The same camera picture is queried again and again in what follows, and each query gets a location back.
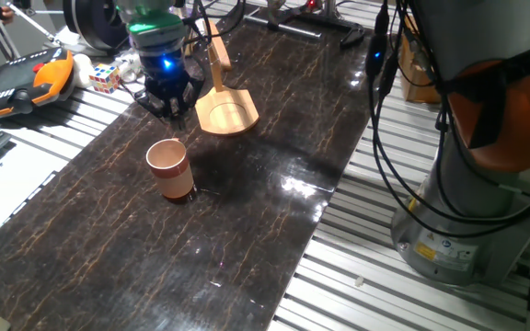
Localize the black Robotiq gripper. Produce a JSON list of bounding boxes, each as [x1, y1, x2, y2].
[[133, 40, 207, 120]]

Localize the pink white ribbed cup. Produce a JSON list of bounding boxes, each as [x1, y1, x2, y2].
[[145, 138, 197, 203]]

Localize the crumpled clear plastic wrap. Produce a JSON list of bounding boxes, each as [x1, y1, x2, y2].
[[115, 48, 144, 79]]

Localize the colourful Rubik's cube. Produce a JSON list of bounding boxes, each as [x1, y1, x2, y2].
[[88, 63, 122, 95]]

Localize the white round object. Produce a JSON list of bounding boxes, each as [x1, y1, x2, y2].
[[72, 53, 95, 89]]

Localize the black filament spool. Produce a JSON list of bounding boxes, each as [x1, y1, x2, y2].
[[62, 0, 131, 51]]

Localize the thin silver rod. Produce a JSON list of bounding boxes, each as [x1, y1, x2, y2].
[[6, 3, 63, 46]]

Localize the black orange teach pendant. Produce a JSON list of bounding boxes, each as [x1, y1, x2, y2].
[[0, 46, 75, 121]]

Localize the black stand with silver pole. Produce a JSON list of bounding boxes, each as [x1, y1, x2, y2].
[[242, 0, 366, 51]]

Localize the dark marble pattern mat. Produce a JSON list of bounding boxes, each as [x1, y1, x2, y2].
[[0, 2, 376, 331]]

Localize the open brown cardboard box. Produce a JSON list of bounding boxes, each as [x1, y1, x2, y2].
[[397, 17, 442, 105]]

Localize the green gripper mount adapter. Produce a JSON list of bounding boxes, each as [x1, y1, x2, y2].
[[126, 7, 187, 49]]

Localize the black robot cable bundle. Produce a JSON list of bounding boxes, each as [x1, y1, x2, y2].
[[365, 0, 530, 240]]

